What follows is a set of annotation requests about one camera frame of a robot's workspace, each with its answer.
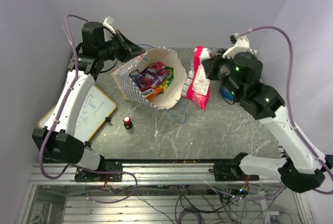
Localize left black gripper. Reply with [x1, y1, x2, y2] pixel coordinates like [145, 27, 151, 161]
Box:
[99, 30, 146, 63]

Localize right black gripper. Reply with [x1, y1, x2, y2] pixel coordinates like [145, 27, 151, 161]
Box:
[202, 48, 242, 99]

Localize blue fruit candy bag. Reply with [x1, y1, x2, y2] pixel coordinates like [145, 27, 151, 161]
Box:
[220, 84, 235, 105]

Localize pink snack bag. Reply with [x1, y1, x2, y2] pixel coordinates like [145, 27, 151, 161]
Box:
[181, 46, 211, 111]

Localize blue checkered paper bag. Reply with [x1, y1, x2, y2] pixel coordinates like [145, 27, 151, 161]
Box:
[111, 47, 187, 124]

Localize purple red snack packet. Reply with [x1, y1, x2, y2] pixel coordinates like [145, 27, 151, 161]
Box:
[146, 61, 169, 84]

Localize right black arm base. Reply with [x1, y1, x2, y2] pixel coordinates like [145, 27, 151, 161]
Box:
[209, 163, 259, 181]

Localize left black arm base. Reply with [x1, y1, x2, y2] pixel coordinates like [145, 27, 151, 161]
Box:
[74, 161, 123, 182]

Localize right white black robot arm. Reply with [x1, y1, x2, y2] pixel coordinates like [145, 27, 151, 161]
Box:
[202, 49, 332, 193]

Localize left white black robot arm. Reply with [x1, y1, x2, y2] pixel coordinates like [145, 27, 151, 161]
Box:
[32, 19, 145, 181]

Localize green yellow candy bag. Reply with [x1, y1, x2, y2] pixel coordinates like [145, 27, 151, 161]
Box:
[159, 66, 174, 94]

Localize orange Fox's candy bag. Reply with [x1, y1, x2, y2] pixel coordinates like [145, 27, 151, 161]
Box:
[142, 86, 164, 100]

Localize red black small bottle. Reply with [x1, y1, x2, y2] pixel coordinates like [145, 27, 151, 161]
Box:
[123, 116, 133, 130]

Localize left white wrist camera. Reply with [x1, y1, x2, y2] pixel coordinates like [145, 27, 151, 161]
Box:
[103, 16, 116, 34]

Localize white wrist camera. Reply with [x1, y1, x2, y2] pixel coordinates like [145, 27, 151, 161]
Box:
[222, 33, 250, 59]
[103, 16, 116, 34]

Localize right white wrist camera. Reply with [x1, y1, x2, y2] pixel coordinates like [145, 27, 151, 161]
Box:
[222, 33, 250, 59]

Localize small whiteboard with yellow frame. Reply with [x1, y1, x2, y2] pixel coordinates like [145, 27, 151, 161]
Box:
[38, 84, 117, 143]

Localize loose cables under table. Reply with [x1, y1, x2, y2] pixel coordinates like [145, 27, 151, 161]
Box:
[85, 179, 287, 224]

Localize aluminium rail frame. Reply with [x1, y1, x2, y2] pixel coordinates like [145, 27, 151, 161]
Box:
[29, 161, 302, 186]

